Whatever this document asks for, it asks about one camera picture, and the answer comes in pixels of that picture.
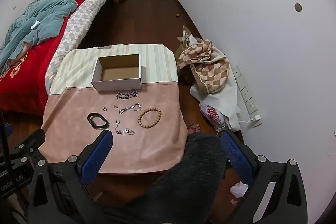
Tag silver pearl charm bracelet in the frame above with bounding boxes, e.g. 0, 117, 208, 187
118, 103, 142, 115

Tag red printed plastic bag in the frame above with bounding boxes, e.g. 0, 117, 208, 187
199, 102, 227, 126

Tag wooden bead bracelet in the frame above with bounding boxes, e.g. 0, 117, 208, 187
137, 107, 162, 129

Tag white cardboard box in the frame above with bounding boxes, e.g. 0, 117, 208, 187
91, 54, 143, 92

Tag white plastic bag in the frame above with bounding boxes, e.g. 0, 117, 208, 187
189, 48, 242, 132

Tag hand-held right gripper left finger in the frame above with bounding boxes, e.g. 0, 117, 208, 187
26, 130, 114, 224

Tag white charger cable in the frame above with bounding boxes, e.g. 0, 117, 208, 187
217, 119, 254, 132

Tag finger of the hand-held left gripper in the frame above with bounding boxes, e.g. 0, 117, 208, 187
10, 128, 46, 161
0, 123, 13, 142

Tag black bangle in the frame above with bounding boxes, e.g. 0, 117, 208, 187
87, 113, 110, 130

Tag brown checked cloth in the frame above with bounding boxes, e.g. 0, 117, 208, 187
176, 25, 230, 94

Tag checked bed sheet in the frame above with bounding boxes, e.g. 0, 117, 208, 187
45, 0, 118, 93

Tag white wall socket strip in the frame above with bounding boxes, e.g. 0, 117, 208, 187
232, 65, 263, 127

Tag bed with red blanket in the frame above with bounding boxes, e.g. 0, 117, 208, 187
0, 0, 109, 115

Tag teal quilt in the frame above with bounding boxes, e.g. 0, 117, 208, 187
0, 0, 120, 75

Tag thick silver chain bracelet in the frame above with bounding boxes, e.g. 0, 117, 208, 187
116, 91, 138, 101

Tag black cable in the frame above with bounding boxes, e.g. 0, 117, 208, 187
0, 108, 28, 216

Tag pink striped table cloth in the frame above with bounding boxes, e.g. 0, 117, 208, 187
39, 43, 189, 174

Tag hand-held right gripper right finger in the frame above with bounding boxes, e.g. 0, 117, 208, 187
220, 131, 308, 224

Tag silver bracelet with round charm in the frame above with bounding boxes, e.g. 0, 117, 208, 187
115, 127, 136, 135

